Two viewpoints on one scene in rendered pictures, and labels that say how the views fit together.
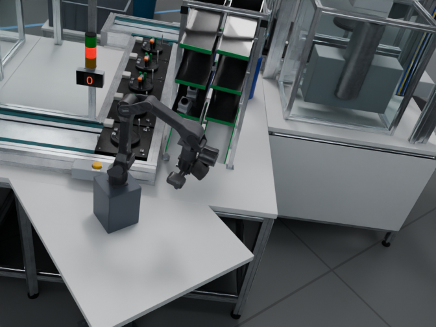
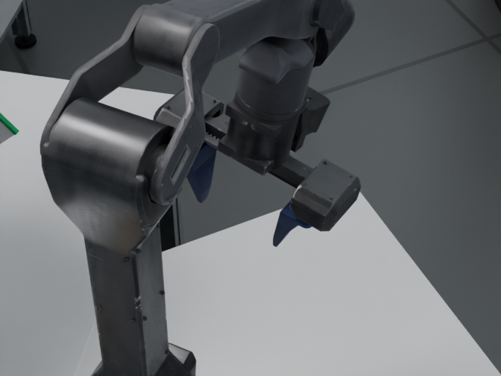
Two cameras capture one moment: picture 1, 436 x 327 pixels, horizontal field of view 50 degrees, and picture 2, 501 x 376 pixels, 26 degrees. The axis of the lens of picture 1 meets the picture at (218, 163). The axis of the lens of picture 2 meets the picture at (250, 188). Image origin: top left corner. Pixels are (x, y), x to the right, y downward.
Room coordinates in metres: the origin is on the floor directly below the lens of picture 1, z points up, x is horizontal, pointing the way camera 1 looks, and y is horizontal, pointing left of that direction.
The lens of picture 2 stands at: (1.14, 0.77, 1.89)
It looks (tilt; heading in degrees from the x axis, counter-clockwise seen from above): 46 degrees down; 288
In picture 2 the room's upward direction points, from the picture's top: straight up
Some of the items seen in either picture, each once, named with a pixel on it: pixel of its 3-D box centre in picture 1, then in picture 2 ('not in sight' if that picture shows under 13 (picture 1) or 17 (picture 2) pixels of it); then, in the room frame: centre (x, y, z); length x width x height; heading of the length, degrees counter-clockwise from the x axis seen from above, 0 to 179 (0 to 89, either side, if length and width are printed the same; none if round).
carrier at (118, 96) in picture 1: (134, 103); not in sight; (2.03, 0.48, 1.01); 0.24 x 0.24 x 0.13; 6
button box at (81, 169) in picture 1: (96, 170); not in sight; (1.55, 0.52, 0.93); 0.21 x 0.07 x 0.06; 96
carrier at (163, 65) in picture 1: (147, 60); not in sight; (2.51, 0.54, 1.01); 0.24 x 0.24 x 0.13; 6
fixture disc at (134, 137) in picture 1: (125, 137); not in sight; (1.77, 0.45, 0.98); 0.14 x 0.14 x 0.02
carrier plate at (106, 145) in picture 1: (125, 140); not in sight; (1.77, 0.45, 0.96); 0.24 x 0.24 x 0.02; 6
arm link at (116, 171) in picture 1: (119, 164); not in sight; (1.37, 0.37, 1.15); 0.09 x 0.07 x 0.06; 173
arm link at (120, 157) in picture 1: (126, 135); (131, 292); (1.37, 0.35, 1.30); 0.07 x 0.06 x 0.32; 173
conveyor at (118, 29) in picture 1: (269, 56); not in sight; (3.16, -0.20, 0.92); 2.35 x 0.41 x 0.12; 96
